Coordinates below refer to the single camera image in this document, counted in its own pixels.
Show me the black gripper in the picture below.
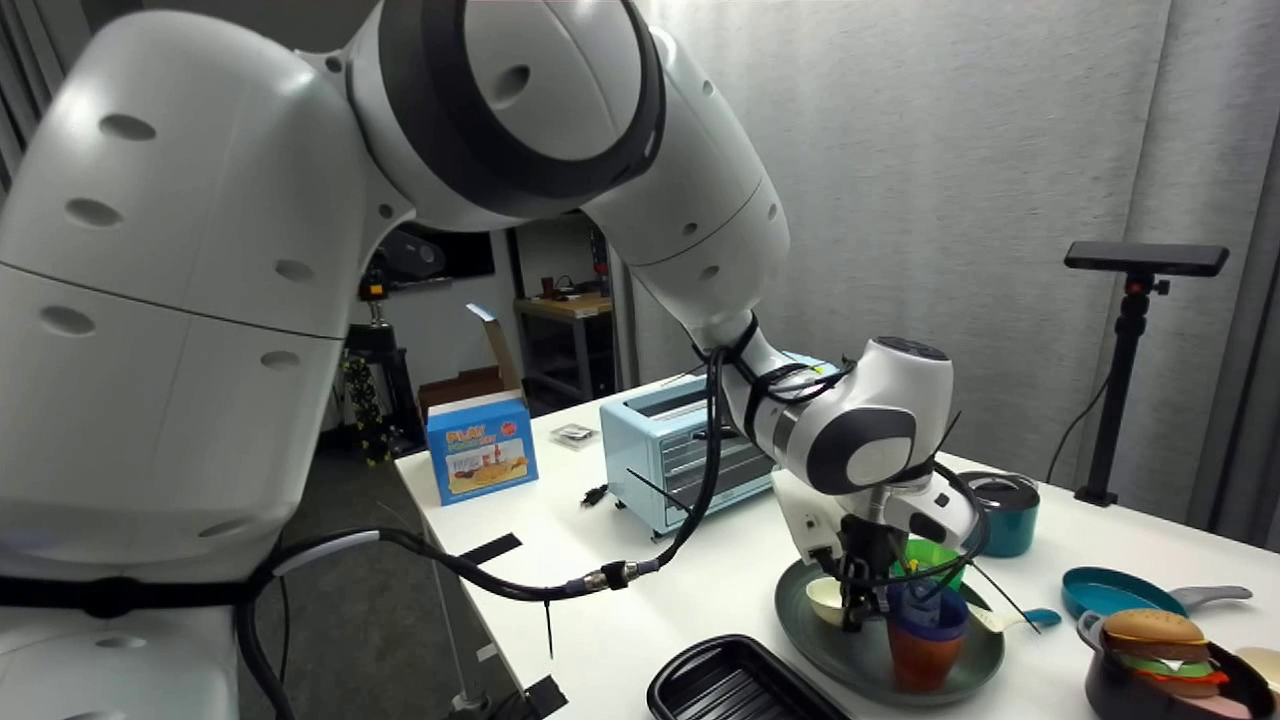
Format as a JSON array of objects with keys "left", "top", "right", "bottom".
[{"left": 831, "top": 512, "right": 913, "bottom": 636}]

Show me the white bowl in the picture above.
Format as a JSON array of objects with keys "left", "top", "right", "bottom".
[{"left": 798, "top": 573, "right": 847, "bottom": 630}]

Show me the orange cup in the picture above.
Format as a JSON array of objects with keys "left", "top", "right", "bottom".
[{"left": 882, "top": 618, "right": 968, "bottom": 696}]

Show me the black bowl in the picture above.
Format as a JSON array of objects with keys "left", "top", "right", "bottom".
[{"left": 1078, "top": 636, "right": 1280, "bottom": 720}]

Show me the grey round plate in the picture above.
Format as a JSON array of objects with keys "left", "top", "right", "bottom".
[{"left": 771, "top": 557, "right": 1007, "bottom": 712}]

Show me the green plastic item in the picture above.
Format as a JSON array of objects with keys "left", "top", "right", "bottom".
[{"left": 888, "top": 534, "right": 968, "bottom": 591}]

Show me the white slotted piece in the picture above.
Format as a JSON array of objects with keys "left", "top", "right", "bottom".
[{"left": 964, "top": 575, "right": 1007, "bottom": 630}]

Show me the black ribbed tray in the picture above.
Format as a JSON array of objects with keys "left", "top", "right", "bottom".
[{"left": 645, "top": 627, "right": 853, "bottom": 720}]

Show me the teal pot with dark lid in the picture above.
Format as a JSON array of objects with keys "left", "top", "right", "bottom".
[{"left": 956, "top": 467, "right": 1043, "bottom": 558}]

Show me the teal spoon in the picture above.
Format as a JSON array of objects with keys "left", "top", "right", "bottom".
[{"left": 964, "top": 557, "right": 1068, "bottom": 636}]

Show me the light blue toaster oven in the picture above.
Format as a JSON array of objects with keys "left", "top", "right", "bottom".
[{"left": 597, "top": 351, "right": 855, "bottom": 538}]

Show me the toy burger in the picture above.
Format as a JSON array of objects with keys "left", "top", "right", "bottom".
[{"left": 1096, "top": 603, "right": 1232, "bottom": 700}]

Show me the black tape strip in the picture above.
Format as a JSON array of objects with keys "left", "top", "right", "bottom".
[{"left": 451, "top": 528, "right": 528, "bottom": 573}]

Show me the beige toy bun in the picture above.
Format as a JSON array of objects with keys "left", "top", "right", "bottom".
[{"left": 1236, "top": 643, "right": 1280, "bottom": 692}]

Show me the blue printed box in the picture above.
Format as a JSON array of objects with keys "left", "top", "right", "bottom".
[{"left": 419, "top": 386, "right": 543, "bottom": 507}]

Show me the wooden side table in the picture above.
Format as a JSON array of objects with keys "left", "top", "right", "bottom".
[{"left": 511, "top": 285, "right": 621, "bottom": 404}]

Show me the brown cardboard box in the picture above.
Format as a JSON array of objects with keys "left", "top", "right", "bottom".
[{"left": 416, "top": 364, "right": 521, "bottom": 420}]

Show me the black metal rack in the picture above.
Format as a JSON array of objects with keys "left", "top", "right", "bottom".
[{"left": 330, "top": 315, "right": 419, "bottom": 459}]

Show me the black monitor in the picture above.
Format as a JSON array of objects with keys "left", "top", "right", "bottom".
[{"left": 356, "top": 217, "right": 499, "bottom": 305}]

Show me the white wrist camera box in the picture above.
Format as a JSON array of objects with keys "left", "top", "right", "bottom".
[{"left": 890, "top": 477, "right": 999, "bottom": 557}]

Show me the teal pan with grey handle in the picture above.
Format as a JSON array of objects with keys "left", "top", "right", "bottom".
[{"left": 1061, "top": 565, "right": 1254, "bottom": 646}]

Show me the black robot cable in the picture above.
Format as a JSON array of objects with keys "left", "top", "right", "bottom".
[{"left": 230, "top": 324, "right": 968, "bottom": 720}]

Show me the black camera on stand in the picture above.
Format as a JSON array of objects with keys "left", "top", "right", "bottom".
[{"left": 1061, "top": 235, "right": 1232, "bottom": 512}]

